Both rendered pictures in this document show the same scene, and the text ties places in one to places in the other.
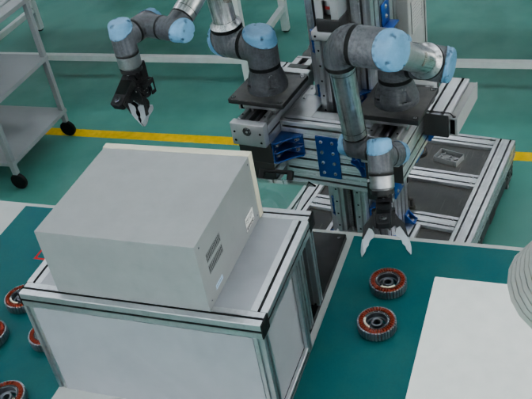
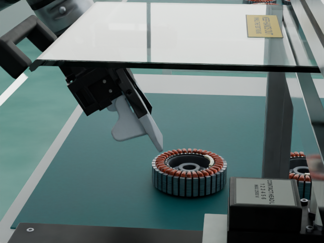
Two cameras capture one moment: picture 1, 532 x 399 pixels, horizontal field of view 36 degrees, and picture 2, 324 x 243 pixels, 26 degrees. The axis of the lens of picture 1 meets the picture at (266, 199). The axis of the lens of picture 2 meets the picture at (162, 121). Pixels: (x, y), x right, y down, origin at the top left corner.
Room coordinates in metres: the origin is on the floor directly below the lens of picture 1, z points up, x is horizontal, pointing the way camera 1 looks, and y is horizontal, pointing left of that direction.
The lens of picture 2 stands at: (2.16, 0.58, 1.20)
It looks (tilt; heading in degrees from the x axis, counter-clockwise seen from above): 20 degrees down; 251
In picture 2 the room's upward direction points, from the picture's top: straight up
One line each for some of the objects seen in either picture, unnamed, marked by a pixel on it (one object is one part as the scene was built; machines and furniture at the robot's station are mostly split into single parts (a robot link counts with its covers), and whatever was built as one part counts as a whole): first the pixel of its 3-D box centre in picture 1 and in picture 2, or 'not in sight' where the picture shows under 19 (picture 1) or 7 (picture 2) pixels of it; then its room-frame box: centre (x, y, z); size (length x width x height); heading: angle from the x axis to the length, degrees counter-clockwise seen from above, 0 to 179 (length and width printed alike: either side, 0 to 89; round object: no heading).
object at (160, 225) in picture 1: (154, 221); not in sight; (1.71, 0.29, 1.22); 0.44 x 0.39 x 0.20; 65
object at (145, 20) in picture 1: (148, 24); not in sight; (2.43, 0.26, 1.45); 0.11 x 0.11 x 0.08; 49
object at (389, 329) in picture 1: (377, 323); (303, 175); (1.64, -0.25, 0.77); 0.11 x 0.11 x 0.04
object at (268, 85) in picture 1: (266, 74); not in sight; (2.66, -0.08, 1.09); 0.15 x 0.15 x 0.10
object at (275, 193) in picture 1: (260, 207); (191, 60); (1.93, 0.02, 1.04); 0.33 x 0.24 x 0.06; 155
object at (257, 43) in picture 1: (259, 45); not in sight; (2.67, -0.08, 1.20); 0.13 x 0.12 x 0.14; 49
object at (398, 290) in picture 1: (388, 283); (189, 171); (1.80, -0.31, 0.77); 0.11 x 0.11 x 0.04
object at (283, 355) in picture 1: (285, 343); not in sight; (1.50, 0.02, 0.91); 0.28 x 0.03 x 0.32; 155
